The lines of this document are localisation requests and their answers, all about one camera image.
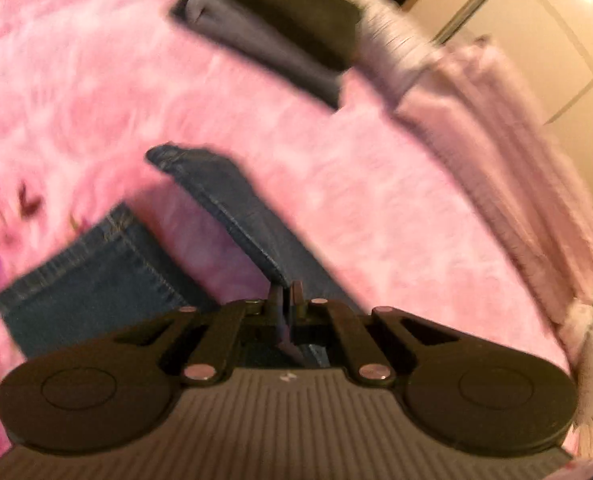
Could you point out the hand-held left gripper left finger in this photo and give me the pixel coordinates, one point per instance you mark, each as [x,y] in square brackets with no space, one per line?
[276,305]

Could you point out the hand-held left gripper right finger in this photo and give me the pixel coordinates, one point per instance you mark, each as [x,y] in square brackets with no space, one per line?
[297,305]

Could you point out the blue denim jeans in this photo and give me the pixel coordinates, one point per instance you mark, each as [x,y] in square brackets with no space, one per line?
[101,280]

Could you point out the pink floral blanket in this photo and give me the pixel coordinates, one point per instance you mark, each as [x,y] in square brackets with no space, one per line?
[376,185]

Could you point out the pale pink garment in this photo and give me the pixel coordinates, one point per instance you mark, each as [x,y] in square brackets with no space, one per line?
[501,160]

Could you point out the grey garment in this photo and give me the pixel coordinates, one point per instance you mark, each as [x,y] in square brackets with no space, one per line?
[256,35]

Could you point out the cream wardrobe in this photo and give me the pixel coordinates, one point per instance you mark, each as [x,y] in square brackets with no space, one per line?
[551,35]

